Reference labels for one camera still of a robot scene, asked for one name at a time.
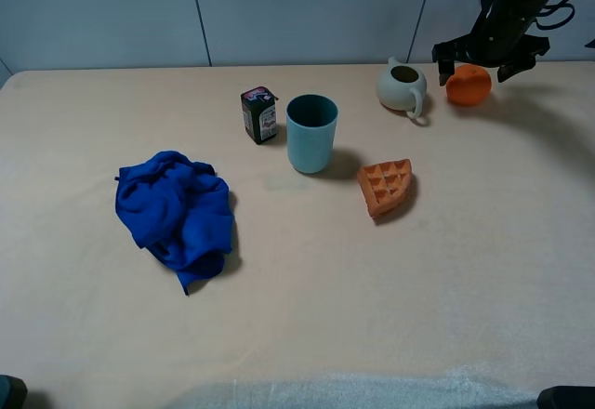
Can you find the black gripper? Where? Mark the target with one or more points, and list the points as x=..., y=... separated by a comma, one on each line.
x=498, y=38

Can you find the orange mandarin fruit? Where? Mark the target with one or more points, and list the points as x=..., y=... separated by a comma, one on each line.
x=470, y=85

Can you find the black robot base right corner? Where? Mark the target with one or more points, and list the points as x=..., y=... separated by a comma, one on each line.
x=567, y=397

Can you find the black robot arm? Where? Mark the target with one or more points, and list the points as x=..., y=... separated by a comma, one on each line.
x=554, y=15

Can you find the black robot base left corner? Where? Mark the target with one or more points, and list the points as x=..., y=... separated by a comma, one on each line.
x=13, y=392

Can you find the cream ceramic teapot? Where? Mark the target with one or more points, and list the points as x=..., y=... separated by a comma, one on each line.
x=402, y=88

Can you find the orange waffle slice toy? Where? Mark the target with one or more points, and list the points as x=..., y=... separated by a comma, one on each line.
x=385, y=186

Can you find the light blue plastic cup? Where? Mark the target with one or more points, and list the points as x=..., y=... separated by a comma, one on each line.
x=311, y=122

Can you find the small black juice carton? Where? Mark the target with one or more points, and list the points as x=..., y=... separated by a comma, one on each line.
x=259, y=113

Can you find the crumpled blue cloth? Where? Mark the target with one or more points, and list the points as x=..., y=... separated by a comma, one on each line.
x=179, y=210

